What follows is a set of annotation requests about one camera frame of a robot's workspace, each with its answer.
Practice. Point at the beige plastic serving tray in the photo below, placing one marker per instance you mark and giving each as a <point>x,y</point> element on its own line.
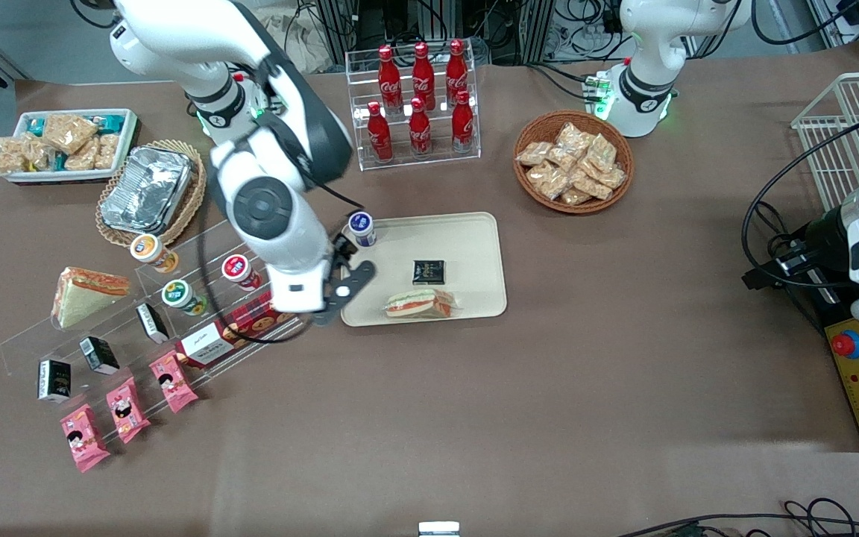
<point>467,253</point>

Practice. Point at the red cola bottle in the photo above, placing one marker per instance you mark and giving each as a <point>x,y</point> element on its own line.
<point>420,133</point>
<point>456,71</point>
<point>389,78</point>
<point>379,138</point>
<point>423,74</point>
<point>462,127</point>

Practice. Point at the red-lidded yogurt cup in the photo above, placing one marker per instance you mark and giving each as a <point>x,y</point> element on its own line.
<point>238,268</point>

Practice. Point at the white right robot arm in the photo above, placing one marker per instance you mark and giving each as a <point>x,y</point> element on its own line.
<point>176,45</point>

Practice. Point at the red emergency stop button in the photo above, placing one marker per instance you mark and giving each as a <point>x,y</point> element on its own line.
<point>845,344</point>

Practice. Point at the clear acrylic stepped display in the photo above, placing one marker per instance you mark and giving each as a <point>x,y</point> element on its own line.
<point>191,253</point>

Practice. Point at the green-lidded yogurt cup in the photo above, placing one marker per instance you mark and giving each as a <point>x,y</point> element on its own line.
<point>178,294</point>

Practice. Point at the blue-lidded yogurt cup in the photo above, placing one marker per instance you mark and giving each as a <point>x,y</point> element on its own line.
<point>362,227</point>

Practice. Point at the clear-wrapped rice cracker packet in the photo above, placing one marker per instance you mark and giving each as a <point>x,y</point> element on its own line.
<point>547,181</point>
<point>562,158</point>
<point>590,184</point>
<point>602,151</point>
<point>534,153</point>
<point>573,136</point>
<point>576,197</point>
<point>612,177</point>

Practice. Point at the pink snack packet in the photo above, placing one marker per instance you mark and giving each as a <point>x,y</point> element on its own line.
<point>173,382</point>
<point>84,438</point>
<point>128,410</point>

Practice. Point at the round brown wicker basket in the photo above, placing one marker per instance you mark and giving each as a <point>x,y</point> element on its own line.
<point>528,130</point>

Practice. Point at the red plaid cookie box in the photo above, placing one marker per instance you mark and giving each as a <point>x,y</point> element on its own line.
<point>209,347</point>

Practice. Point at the stacked aluminium foil containers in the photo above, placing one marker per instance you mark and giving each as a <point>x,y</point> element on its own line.
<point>146,190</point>

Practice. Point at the small white device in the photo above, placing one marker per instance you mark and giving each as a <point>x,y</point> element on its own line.
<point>439,529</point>

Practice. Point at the oval tan wicker basket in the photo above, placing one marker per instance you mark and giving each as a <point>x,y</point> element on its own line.
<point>194,194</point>

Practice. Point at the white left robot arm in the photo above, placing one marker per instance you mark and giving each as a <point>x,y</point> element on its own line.
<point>649,74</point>

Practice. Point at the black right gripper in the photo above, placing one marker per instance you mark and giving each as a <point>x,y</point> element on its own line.
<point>344,249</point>

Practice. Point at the small black snack box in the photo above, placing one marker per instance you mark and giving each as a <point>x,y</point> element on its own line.
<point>152,322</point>
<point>54,380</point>
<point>99,355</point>

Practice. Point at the aluminium frame rack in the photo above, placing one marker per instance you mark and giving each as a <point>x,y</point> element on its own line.
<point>825,15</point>
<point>340,22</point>

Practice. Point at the orange-lidded yogurt cup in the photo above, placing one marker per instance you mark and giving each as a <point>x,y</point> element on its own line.
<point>150,250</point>

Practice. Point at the triangle sandwich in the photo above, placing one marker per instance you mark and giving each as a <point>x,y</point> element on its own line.
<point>83,298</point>
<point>418,303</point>

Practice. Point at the black foil snack packet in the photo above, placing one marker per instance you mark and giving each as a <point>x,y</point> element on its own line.
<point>429,272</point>

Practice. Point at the white rectangular plastic bin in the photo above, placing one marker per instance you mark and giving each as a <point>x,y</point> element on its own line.
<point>128,134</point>

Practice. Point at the crumpled white cloth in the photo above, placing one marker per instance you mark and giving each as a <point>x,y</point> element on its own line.
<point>314,45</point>

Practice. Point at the clear acrylic bottle rack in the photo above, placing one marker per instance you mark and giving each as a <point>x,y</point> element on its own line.
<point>437,160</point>

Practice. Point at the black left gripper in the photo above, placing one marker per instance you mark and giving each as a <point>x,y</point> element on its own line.
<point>823,233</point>

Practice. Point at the clear-wrapped crispy snack packet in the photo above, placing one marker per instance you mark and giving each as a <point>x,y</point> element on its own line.
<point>69,133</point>
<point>83,156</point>
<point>38,153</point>
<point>107,151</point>
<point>8,155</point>

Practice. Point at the teal snack packet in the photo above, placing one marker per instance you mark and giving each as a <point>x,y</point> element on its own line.
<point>110,124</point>
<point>36,127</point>

